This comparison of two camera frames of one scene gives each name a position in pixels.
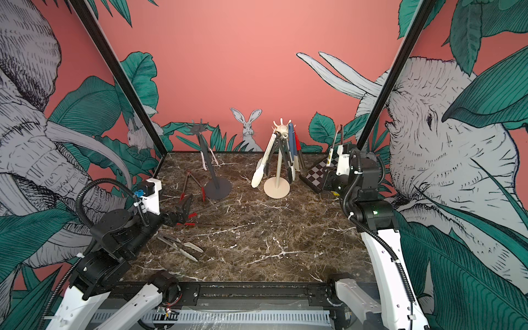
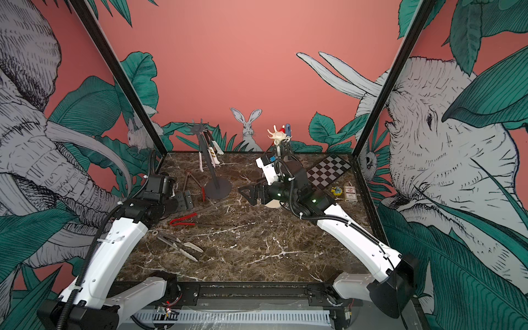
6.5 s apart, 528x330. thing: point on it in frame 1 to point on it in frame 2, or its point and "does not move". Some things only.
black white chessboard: x=313 y=177 does not move
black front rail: x=275 y=295 does not move
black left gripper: x=171 y=218 to x=182 y=203
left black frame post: x=86 y=14 does not move
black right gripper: x=330 y=179 to x=265 y=190
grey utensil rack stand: x=219 y=188 does not move
